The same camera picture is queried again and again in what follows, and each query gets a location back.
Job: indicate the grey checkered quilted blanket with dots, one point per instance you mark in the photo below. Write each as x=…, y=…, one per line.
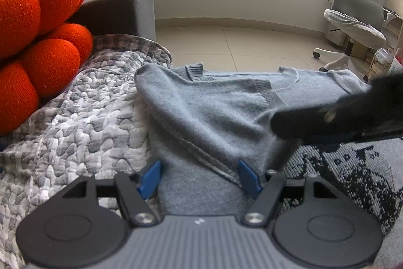
x=78, y=130

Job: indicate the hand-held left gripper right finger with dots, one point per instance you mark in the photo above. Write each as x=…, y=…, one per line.
x=248, y=177

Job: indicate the white office chair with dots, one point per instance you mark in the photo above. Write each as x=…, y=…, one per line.
x=359, y=1

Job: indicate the grey sofa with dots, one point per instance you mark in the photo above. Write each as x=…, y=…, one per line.
x=126, y=13

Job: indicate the grey knit sweater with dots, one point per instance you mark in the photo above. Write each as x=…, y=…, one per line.
x=204, y=117

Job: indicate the orange knot cushion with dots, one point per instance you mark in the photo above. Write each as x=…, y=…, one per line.
x=41, y=61

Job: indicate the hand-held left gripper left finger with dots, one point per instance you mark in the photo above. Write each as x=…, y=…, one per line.
x=151, y=177

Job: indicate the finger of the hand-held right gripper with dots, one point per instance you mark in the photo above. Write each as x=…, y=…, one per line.
x=299, y=125

